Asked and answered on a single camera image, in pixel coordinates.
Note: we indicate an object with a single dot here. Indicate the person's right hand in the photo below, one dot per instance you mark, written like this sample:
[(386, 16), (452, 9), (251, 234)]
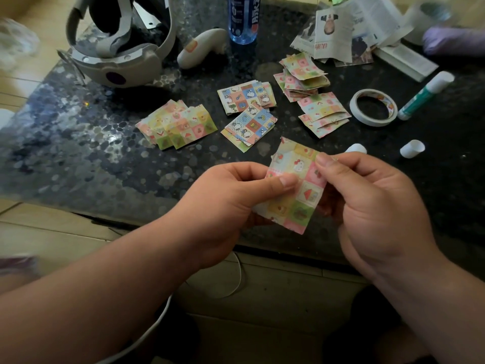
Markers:
[(382, 216)]

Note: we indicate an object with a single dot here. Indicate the person's left hand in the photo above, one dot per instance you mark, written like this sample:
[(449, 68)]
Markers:
[(212, 216)]

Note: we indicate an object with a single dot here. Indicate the person's left thumb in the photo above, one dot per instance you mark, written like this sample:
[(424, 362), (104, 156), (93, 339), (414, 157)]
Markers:
[(274, 184)]

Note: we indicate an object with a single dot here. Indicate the person's right thumb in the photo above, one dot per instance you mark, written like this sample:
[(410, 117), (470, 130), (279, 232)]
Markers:
[(329, 172)]

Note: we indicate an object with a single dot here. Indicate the pastel patterned paper square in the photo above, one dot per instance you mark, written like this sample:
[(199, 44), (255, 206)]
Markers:
[(293, 206)]

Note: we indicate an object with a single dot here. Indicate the person's left forearm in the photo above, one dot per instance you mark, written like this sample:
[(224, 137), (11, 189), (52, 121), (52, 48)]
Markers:
[(94, 299)]

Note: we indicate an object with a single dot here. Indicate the person's right forearm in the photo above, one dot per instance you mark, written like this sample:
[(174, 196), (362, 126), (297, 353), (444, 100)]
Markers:
[(435, 307)]

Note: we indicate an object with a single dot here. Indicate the white round cap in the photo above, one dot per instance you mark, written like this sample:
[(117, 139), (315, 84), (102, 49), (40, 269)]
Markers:
[(356, 148)]

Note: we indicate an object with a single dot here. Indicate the pile of folded pastel papers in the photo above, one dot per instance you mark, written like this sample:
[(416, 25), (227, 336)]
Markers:
[(301, 77), (324, 113)]

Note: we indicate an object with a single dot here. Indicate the pile of blue patterned papers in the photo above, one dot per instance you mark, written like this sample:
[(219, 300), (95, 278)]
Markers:
[(246, 96), (248, 128)]

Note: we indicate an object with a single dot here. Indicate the white tape roll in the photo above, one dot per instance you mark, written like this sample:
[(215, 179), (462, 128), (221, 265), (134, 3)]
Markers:
[(356, 109)]

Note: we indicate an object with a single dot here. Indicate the white glue stick cap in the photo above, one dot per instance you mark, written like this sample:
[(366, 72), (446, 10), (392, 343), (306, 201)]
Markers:
[(412, 149)]

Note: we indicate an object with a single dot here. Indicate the pile of pastel patterned papers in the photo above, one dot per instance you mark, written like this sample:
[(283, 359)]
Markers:
[(176, 125)]

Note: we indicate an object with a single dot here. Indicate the green and white glue stick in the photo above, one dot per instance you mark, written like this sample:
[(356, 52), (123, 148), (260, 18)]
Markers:
[(424, 96)]

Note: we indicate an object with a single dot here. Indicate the white book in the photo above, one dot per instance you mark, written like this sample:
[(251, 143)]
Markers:
[(407, 60)]

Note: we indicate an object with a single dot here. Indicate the pile of printed magazine pages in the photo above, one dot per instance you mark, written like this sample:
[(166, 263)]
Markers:
[(341, 34)]

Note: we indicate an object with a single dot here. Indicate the white handheld controller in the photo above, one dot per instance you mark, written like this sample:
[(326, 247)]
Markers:
[(200, 47)]

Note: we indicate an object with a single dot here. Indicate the blue plastic drink bottle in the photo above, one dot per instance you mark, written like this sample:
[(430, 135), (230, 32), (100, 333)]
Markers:
[(242, 22)]

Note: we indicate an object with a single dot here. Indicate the white paper roll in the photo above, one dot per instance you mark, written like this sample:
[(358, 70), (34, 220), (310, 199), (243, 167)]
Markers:
[(420, 22)]

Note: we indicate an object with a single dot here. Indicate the grey headset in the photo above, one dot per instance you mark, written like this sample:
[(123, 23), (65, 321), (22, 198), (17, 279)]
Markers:
[(129, 60)]

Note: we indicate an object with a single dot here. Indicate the clear plastic bag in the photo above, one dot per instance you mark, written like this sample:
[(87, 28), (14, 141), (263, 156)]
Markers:
[(17, 41)]

